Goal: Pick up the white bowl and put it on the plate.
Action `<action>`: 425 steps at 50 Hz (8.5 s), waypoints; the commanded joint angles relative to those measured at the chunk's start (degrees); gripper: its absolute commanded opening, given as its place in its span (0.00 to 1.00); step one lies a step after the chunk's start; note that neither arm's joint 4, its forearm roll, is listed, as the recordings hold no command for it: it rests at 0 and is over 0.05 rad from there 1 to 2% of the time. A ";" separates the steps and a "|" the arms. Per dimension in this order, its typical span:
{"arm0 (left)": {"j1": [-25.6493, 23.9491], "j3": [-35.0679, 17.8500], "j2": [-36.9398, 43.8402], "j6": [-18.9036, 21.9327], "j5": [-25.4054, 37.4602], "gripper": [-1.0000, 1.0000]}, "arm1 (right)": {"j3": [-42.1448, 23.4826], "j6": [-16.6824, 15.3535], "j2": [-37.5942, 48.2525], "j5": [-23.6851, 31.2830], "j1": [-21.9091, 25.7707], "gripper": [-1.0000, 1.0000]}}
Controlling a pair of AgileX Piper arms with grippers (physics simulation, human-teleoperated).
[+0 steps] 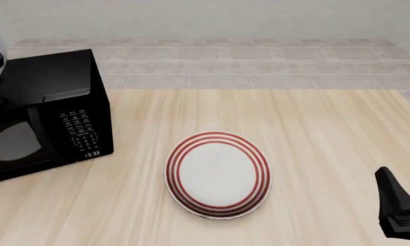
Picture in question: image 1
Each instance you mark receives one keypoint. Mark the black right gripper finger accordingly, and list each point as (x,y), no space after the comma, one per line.
(394,192)

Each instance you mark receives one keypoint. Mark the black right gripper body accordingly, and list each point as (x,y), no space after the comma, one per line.
(401,226)

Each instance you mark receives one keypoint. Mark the white plate with red rings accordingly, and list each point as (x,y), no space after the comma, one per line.
(218,175)

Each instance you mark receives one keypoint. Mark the black microwave oven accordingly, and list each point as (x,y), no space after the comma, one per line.
(51,84)

